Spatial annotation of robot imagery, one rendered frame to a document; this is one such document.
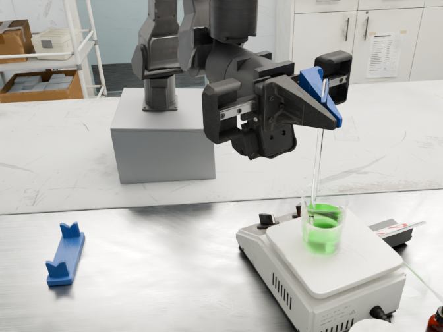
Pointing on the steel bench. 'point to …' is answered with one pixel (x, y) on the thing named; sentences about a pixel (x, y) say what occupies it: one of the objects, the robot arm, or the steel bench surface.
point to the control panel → (266, 228)
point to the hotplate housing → (376, 285)
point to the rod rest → (66, 255)
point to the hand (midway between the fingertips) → (313, 111)
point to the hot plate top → (351, 279)
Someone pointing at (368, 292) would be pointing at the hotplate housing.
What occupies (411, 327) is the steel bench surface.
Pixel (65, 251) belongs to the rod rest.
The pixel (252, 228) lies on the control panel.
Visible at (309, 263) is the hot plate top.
